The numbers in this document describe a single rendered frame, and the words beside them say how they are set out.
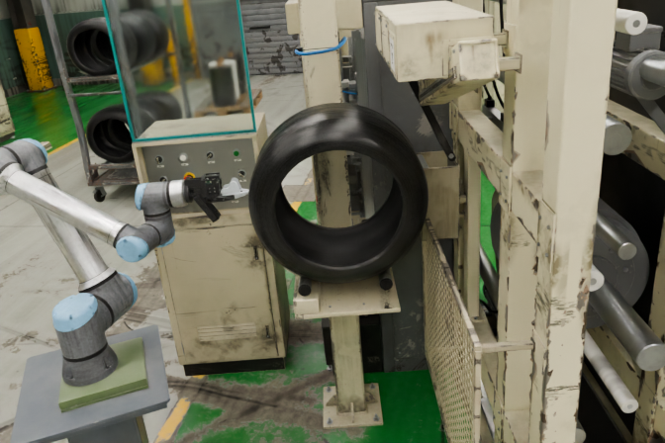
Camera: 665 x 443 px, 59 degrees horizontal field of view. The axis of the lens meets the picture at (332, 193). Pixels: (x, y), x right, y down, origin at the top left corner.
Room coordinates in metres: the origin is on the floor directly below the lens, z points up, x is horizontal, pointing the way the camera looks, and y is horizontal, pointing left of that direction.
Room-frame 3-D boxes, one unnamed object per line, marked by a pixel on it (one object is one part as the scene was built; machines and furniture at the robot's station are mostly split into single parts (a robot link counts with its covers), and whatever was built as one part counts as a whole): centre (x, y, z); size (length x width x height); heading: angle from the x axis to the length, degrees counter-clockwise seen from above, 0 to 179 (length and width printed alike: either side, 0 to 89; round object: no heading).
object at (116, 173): (5.72, 1.86, 0.96); 1.36 x 0.71 x 1.92; 169
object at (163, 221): (1.85, 0.61, 1.13); 0.12 x 0.09 x 0.12; 163
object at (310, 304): (1.91, 0.12, 0.84); 0.36 x 0.09 x 0.06; 179
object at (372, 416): (2.17, 0.00, 0.02); 0.27 x 0.27 x 0.04; 89
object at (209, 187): (1.86, 0.43, 1.26); 0.12 x 0.08 x 0.09; 89
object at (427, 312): (1.67, -0.35, 0.65); 0.90 x 0.02 x 0.70; 179
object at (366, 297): (1.91, -0.02, 0.80); 0.37 x 0.36 x 0.02; 89
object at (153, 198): (1.86, 0.60, 1.25); 0.12 x 0.09 x 0.10; 89
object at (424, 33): (1.78, -0.31, 1.71); 0.61 x 0.25 x 0.15; 179
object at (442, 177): (2.12, -0.40, 1.05); 0.20 x 0.15 x 0.30; 179
